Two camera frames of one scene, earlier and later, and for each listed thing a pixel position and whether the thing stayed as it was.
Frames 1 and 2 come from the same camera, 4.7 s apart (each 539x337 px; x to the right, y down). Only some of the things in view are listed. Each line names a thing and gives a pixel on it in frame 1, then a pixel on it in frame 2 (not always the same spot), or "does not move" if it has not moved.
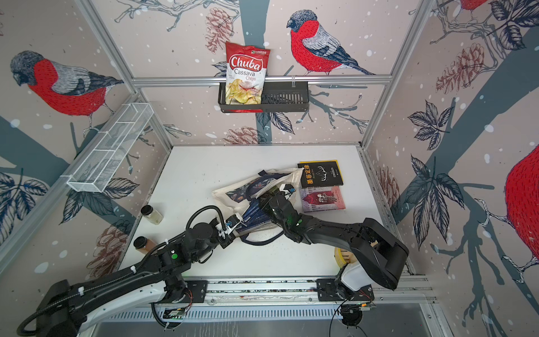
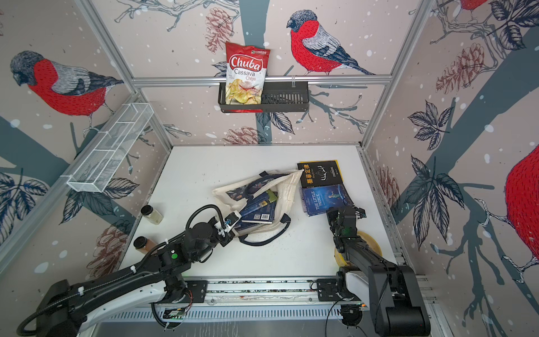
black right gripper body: (267, 207) to (333, 217)
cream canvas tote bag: (242, 197) does not move
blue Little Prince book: (254, 215) to (317, 199)
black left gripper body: (215, 238) does not move
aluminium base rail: (397, 291) does not move
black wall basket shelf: (278, 97) does not move
